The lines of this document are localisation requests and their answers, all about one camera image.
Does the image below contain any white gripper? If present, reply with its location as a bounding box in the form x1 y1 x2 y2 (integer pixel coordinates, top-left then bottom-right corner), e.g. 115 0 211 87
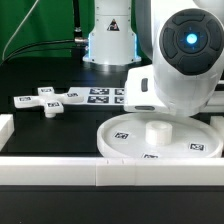
124 65 172 114

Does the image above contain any white round table top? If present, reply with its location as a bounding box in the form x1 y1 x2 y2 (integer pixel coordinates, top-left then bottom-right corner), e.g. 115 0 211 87
97 113 224 159

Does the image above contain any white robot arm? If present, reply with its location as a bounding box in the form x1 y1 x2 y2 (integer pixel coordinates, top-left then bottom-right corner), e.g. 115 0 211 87
83 0 224 116

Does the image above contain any white marker sheet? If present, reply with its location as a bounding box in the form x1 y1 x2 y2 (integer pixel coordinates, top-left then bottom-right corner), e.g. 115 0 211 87
68 87 124 106

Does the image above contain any white right barrier block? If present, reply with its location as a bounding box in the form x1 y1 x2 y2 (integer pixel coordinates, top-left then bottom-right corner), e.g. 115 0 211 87
210 116 224 142

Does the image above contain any white barrier block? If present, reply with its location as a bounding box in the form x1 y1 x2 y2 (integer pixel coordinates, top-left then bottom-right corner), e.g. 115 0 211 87
210 116 224 142
0 114 14 151

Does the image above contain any white cross-shaped table base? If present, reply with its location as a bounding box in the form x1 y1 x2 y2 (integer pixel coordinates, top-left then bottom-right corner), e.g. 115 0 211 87
14 87 84 118

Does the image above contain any white left barrier block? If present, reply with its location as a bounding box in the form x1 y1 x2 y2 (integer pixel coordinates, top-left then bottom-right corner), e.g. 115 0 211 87
0 114 14 151

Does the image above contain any black vertical cable connector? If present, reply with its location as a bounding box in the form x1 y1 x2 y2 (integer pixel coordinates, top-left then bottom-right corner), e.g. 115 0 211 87
72 0 82 60

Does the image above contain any black cable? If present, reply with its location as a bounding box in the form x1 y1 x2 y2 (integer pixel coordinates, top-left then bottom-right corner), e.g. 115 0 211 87
0 39 88 66

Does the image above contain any grey cable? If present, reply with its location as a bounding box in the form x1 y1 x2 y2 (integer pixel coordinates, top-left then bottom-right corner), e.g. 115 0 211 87
1 0 40 62

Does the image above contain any white front barrier wall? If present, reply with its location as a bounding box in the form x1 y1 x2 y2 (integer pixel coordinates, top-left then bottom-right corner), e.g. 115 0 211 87
0 157 224 186

